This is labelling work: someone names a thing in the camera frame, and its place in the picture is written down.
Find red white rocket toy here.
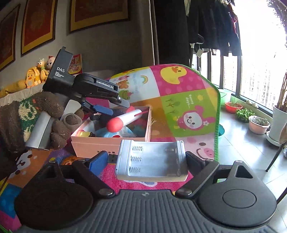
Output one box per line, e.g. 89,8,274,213
106,106,144,132

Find red basin with grass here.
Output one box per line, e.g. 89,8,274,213
225,96,244,113

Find dark hanging clothes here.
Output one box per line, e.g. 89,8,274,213
185,0,243,56

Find yellow giraffe plush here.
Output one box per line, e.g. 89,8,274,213
37,58,48,82

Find silver battery holder case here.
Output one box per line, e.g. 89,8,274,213
115,139,189,182

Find long yellow plush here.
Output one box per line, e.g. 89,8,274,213
0,81,27,98

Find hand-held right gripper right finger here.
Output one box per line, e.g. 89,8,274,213
175,151,257,198

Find baby doll plush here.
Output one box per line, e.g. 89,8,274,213
46,56,56,75

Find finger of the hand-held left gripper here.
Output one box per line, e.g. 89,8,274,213
82,101,114,116
86,92,130,109

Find small green potted plant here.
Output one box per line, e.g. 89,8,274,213
235,108,255,123

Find yellow duck plush backpack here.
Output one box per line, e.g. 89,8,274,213
25,66,42,88

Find black plush toy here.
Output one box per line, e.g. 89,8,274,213
90,112,112,130

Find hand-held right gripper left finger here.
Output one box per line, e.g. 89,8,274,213
29,151,115,198

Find red gold framed picture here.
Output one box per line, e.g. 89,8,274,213
69,0,131,33
21,0,58,56
0,3,20,70

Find person's left hand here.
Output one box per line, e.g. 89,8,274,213
0,91,85,155

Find pink cardboard box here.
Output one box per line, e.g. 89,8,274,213
70,106,152,158

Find white plant pot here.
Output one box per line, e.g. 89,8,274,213
266,72,287,146

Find window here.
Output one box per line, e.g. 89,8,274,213
197,0,287,110

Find dark curtain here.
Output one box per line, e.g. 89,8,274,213
149,0,191,68

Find colourful printed play mat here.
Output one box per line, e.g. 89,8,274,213
0,64,221,233

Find green plastic basin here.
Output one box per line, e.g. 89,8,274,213
218,88,231,107

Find blue white tissue packet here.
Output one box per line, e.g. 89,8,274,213
95,127,137,138

